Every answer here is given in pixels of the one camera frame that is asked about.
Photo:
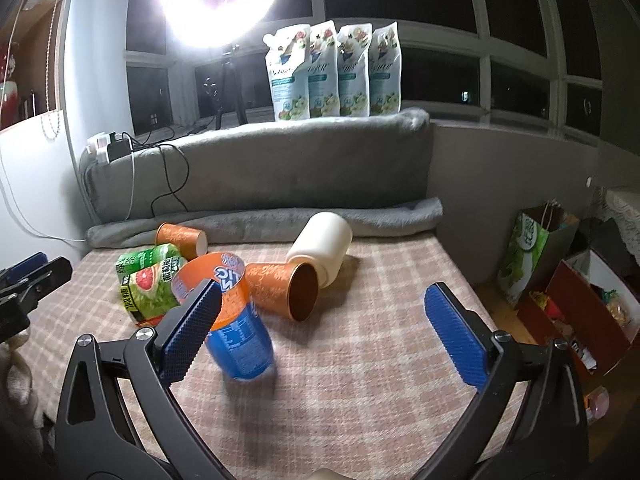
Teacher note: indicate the window frame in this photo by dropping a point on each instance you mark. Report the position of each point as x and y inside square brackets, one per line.
[500, 45]

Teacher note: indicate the white plastic jar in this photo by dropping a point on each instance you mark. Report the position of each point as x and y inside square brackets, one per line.
[322, 240]

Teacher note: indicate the spouted white refill pouch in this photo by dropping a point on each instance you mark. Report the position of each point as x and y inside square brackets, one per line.
[287, 80]

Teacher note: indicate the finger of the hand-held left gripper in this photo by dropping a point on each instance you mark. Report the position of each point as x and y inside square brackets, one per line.
[30, 266]
[47, 274]

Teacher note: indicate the black tripod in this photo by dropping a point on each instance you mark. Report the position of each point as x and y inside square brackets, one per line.
[229, 85]

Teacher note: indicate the small copper orange cup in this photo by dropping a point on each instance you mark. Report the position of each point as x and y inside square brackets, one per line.
[177, 236]

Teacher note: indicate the beige fuzzy cloth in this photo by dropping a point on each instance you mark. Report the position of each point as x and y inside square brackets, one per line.
[17, 385]

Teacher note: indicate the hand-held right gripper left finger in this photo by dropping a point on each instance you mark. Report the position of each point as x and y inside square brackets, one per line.
[192, 327]

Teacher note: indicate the grey plush cushion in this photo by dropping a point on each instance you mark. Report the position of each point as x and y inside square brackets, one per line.
[300, 165]

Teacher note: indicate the pink small container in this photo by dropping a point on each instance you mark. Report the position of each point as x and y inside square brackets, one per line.
[596, 405]

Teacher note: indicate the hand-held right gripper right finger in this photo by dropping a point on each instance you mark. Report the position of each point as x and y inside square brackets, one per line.
[456, 336]

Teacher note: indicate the black charger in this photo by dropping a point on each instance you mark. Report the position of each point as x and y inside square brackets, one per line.
[119, 149]

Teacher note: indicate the blue and orange cup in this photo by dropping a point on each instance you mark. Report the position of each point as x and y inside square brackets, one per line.
[240, 340]

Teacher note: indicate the green paper bag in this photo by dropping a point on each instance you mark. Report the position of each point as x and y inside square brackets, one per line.
[530, 255]

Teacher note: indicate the wooden shelf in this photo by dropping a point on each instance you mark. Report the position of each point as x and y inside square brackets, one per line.
[35, 35]

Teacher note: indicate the white power strip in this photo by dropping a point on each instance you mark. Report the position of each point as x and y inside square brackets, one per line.
[97, 147]

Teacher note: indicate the white lace cloth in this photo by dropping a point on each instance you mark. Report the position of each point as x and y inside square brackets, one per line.
[624, 210]

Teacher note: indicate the red and white figurine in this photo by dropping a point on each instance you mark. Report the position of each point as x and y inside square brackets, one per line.
[7, 80]

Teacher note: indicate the plaid bed sheet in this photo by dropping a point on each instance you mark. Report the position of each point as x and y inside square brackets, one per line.
[350, 360]

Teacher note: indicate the large copper orange cup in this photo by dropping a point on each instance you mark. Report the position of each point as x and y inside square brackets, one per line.
[280, 287]

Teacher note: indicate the green grapefruit juice carton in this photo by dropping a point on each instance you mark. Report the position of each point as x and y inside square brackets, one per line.
[150, 285]

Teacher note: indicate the red cardboard box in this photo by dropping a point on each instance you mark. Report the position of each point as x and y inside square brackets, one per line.
[585, 305]

